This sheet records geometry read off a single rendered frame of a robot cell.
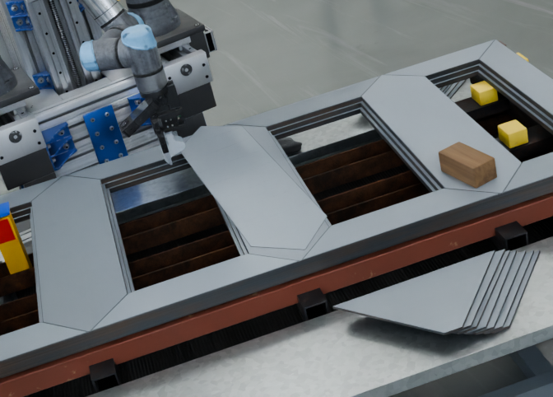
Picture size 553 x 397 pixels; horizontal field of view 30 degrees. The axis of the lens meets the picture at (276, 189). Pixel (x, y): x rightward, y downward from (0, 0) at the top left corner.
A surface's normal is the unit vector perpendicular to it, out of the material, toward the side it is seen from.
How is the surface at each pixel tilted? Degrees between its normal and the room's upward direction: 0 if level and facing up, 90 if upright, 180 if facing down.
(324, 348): 0
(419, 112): 0
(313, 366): 0
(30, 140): 90
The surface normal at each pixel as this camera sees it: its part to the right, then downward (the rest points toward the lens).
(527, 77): -0.22, -0.85
